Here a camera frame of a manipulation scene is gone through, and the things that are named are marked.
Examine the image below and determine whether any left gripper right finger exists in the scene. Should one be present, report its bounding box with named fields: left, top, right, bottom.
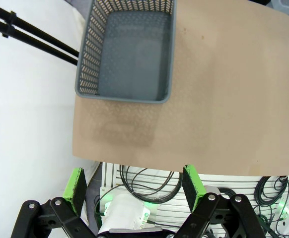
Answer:
left=175, top=164, right=269, bottom=238

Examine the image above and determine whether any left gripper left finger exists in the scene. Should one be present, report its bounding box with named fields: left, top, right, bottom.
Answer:
left=9, top=168, right=97, bottom=238

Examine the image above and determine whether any black metal tube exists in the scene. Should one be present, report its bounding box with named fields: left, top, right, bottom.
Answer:
left=0, top=14, right=78, bottom=66
left=0, top=3, right=80, bottom=57

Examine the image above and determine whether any grey plastic woven basket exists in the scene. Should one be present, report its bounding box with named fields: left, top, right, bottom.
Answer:
left=74, top=0, right=179, bottom=104

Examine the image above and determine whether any black tube clamp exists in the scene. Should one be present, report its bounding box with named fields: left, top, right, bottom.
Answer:
left=1, top=11, right=18, bottom=39

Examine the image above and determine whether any black coiled cable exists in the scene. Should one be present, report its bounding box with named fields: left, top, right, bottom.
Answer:
left=119, top=165, right=184, bottom=204
left=256, top=176, right=289, bottom=206

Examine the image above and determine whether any white slotted base plate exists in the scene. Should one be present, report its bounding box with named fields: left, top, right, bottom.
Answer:
left=101, top=162, right=289, bottom=238

